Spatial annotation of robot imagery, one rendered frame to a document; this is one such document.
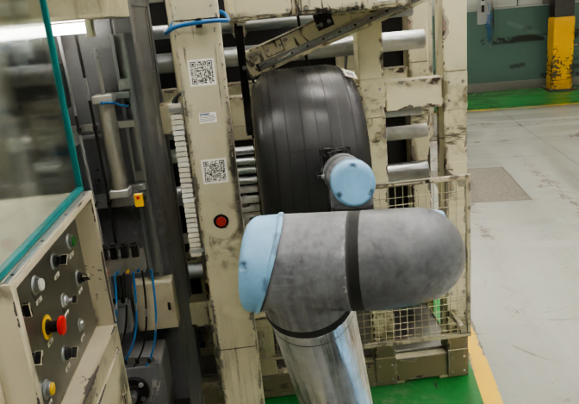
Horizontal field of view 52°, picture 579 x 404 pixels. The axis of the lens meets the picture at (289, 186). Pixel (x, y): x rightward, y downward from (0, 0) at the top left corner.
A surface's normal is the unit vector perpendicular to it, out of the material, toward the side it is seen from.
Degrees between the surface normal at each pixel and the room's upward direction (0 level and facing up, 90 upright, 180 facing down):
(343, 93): 40
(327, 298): 111
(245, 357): 90
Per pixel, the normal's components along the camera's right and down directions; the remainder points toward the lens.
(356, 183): 0.06, 0.07
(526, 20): -0.10, 0.29
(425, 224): 0.43, -0.68
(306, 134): 0.03, -0.21
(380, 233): 0.04, -0.62
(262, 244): -0.25, -0.53
